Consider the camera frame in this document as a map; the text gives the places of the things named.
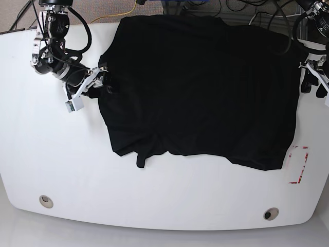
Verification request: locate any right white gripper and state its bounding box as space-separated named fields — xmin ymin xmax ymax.
xmin=64 ymin=66 xmax=116 ymax=108

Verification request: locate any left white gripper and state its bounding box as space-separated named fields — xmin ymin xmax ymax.
xmin=299 ymin=58 xmax=328 ymax=105

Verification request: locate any black t-shirt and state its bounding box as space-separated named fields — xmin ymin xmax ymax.
xmin=98 ymin=15 xmax=308 ymax=171

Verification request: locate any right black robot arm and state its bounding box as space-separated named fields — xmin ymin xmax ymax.
xmin=31 ymin=1 xmax=114 ymax=112

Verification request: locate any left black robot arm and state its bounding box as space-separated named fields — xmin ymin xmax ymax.
xmin=272 ymin=1 xmax=328 ymax=106

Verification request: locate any red tape rectangle marking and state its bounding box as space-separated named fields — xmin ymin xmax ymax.
xmin=287 ymin=146 xmax=309 ymax=184

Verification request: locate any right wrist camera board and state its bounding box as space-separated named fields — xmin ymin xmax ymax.
xmin=65 ymin=100 xmax=76 ymax=113

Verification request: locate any yellow cable on floor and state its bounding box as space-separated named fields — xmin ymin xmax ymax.
xmin=93 ymin=0 xmax=136 ymax=24

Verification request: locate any white cable on floor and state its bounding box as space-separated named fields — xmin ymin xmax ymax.
xmin=249 ymin=12 xmax=306 ymax=26

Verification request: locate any left table cable grommet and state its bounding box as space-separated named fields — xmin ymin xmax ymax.
xmin=39 ymin=196 xmax=53 ymax=209

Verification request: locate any table cable grommet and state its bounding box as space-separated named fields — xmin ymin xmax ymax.
xmin=263 ymin=207 xmax=279 ymax=221
xmin=39 ymin=196 xmax=53 ymax=209

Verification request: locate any right table cable grommet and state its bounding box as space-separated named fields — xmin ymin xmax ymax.
xmin=263 ymin=207 xmax=279 ymax=221

